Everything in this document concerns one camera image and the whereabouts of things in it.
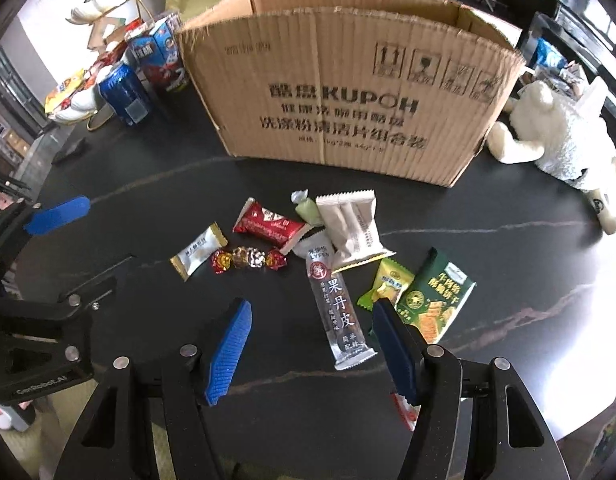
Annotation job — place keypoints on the red gold twisted candy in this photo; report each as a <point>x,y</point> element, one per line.
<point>243,257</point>

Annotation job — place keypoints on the dark green cracker packet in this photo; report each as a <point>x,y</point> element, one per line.
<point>435,297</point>

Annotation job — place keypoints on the beige biscuit packet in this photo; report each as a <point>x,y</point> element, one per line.
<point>349,220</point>

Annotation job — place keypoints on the blue soda can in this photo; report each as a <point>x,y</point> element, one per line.
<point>120,86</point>

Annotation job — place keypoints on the red candy packet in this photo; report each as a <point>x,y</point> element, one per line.
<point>284,233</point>

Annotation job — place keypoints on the green durian candy packet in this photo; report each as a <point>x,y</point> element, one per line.
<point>390,282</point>

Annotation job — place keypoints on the clear fruit leather bar packet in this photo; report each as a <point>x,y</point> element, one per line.
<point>342,327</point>

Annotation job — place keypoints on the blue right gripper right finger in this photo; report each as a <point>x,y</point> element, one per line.
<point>398,349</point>

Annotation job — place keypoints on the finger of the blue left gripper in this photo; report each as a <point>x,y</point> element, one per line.
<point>48,220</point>

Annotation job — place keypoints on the brown cardboard box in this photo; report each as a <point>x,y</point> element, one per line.
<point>408,88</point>

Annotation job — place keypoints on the blue snack carton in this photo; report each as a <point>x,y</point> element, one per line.
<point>155,47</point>

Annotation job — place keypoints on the pale green wrapped candy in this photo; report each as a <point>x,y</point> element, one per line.
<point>306,208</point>

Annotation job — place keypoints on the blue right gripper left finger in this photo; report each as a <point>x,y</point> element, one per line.
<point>224,347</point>

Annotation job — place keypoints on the white plush toy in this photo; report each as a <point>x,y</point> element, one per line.
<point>565,138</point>

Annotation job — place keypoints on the white gold candy packet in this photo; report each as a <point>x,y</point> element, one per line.
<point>189,259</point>

